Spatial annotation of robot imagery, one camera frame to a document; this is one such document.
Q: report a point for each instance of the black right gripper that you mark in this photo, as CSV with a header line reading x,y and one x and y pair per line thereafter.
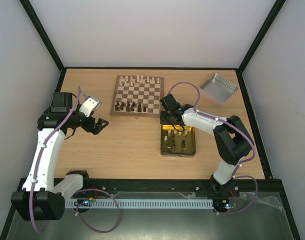
x,y
168,120

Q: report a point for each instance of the silver tin lid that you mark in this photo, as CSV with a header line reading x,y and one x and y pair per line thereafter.
x,y
218,90

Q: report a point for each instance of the wooden chess board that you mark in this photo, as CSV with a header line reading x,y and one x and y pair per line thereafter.
x,y
149,95

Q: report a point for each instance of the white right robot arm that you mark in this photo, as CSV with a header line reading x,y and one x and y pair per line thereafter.
x,y
232,139

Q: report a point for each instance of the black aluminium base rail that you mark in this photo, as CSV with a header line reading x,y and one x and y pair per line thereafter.
x,y
201,187

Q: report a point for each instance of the black frame post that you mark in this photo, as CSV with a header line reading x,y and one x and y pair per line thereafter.
x,y
273,13
31,13

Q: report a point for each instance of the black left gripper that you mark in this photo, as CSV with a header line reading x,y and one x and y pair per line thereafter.
x,y
97,129

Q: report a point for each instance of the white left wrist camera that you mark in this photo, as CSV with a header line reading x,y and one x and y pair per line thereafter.
x,y
90,105

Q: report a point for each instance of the gold tin box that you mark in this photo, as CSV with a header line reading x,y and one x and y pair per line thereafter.
x,y
177,141

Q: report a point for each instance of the black frame post right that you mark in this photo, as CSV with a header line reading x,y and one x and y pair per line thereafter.
x,y
273,13

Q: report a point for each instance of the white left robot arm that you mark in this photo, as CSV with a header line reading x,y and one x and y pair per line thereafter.
x,y
39,198

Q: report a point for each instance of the white slotted cable duct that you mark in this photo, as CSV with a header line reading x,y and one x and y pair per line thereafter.
x,y
142,204

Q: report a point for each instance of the black frame post left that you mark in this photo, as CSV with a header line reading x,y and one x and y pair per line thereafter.
x,y
31,13

